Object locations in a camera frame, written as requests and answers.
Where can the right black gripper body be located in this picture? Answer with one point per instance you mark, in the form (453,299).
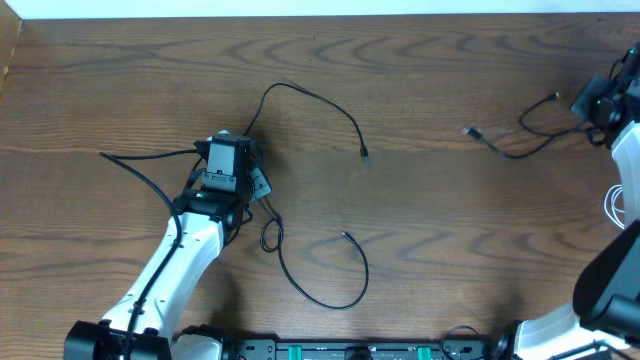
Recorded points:
(585,100)

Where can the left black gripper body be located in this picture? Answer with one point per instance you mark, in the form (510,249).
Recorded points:
(255,157)

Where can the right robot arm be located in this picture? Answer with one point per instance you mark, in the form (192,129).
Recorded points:
(601,321)

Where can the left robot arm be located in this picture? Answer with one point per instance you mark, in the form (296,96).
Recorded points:
(202,219)

